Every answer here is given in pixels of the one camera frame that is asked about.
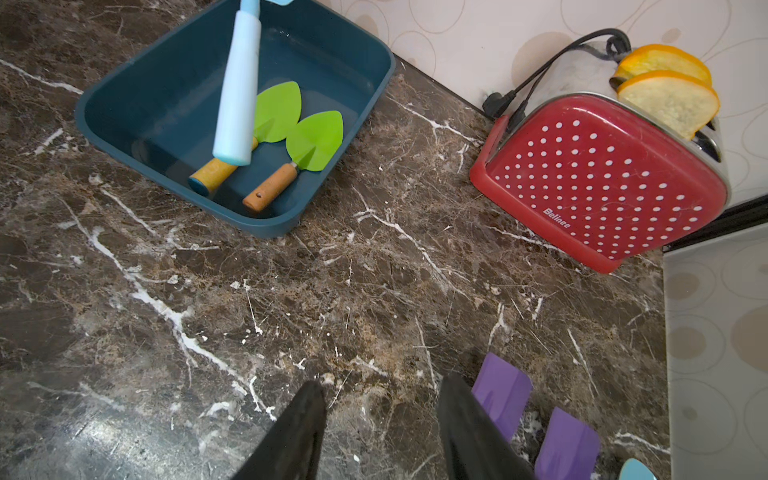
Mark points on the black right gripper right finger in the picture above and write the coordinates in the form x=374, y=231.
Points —
x=473, y=447

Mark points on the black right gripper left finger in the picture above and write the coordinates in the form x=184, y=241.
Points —
x=292, y=447

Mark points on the purple shovel pink handle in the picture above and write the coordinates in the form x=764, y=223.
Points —
x=503, y=392
x=569, y=451

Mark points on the green shovel wooden handle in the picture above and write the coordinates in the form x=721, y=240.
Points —
x=311, y=145

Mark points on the blue shovel light blue handle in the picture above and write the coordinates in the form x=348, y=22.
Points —
x=238, y=100

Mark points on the green shovel yellow handle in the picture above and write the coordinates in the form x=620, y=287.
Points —
x=278, y=111

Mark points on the teal plastic storage box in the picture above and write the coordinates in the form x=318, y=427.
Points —
x=182, y=112

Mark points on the light blue shovel far right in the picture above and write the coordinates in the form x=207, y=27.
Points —
x=634, y=469

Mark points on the red polka dot toaster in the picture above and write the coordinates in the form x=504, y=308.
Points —
x=595, y=177

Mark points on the front bread slice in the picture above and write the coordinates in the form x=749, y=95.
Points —
x=680, y=102

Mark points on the bread slice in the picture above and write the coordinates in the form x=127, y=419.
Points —
x=680, y=102
x=658, y=57

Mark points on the rear bread slice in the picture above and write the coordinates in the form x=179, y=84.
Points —
x=658, y=57

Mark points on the black corner frame post right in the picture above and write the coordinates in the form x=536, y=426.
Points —
x=738, y=218

